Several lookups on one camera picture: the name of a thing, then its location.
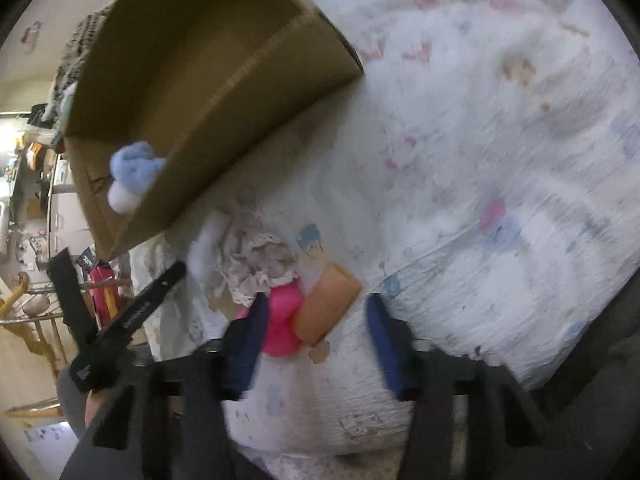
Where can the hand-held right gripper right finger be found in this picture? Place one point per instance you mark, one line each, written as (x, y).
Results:
(387, 345)

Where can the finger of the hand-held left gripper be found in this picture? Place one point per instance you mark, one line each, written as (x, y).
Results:
(67, 290)
(150, 297)

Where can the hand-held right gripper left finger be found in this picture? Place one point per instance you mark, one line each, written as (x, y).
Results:
(247, 340)

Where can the pink plush toy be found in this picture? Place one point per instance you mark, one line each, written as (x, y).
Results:
(282, 320)

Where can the tan soft block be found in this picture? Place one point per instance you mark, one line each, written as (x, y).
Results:
(325, 300)

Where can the beige frilly cloth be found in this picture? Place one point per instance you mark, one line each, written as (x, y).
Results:
(255, 260)

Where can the white fluffy cloth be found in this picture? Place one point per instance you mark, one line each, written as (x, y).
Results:
(210, 240)

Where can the blue and white plush toy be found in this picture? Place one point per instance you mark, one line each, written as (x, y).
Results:
(132, 167)

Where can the brown cardboard box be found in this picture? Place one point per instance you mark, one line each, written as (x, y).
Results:
(200, 60)

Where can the person's left hand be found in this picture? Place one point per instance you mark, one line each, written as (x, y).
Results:
(95, 407)

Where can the red suitcase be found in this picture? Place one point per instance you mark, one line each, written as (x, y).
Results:
(102, 292)

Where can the yellow wooden rack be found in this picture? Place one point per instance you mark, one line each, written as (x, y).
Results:
(30, 322)

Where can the white kitchen cabinet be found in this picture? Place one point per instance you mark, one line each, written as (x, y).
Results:
(62, 200)

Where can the white printed bed sheet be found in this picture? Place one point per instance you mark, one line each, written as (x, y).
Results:
(475, 160)

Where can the brown patterned fleece blanket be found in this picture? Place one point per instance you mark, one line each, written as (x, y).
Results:
(75, 60)

